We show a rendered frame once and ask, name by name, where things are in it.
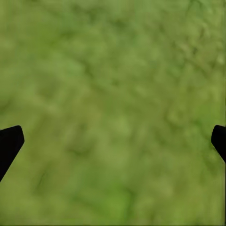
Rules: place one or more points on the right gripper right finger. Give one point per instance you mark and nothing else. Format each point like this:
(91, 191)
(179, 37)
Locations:
(218, 139)

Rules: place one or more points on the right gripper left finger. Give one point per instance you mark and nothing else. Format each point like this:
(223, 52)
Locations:
(11, 141)

